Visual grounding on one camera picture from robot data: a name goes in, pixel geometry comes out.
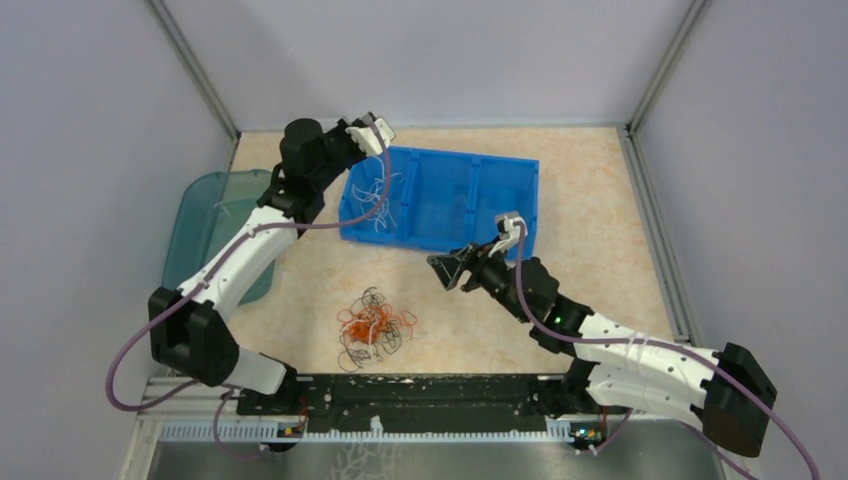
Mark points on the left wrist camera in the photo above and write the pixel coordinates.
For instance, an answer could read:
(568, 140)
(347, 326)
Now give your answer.
(372, 133)

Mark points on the blue plastic compartment bin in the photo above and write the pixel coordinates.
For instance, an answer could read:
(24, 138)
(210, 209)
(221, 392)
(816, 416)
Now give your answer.
(438, 200)

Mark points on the aluminium frame rail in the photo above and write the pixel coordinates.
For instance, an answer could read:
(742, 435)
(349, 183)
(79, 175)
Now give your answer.
(681, 322)
(192, 65)

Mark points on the aluminium frame rail left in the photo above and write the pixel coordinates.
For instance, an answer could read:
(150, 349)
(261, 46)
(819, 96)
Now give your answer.
(192, 65)

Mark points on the white slotted cable duct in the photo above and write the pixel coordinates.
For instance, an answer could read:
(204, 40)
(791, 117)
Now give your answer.
(271, 432)

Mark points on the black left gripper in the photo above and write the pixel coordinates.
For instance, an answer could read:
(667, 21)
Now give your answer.
(339, 129)

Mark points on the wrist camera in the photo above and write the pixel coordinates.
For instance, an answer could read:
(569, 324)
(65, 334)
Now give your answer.
(509, 226)
(372, 133)

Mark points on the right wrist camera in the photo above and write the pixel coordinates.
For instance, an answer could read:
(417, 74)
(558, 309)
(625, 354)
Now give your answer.
(509, 226)

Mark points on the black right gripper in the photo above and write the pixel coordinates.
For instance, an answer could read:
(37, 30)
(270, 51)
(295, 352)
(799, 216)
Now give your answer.
(448, 265)

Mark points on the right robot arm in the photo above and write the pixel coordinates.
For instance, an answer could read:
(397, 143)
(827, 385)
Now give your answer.
(724, 393)

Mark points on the aluminium frame rail right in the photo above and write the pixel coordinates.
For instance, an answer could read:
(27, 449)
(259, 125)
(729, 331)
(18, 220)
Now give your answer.
(681, 322)

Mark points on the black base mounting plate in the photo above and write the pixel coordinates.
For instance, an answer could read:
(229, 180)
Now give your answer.
(450, 403)

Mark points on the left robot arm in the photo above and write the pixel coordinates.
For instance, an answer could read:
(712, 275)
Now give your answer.
(189, 324)

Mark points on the teal plastic basin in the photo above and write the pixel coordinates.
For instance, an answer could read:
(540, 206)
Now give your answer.
(212, 210)

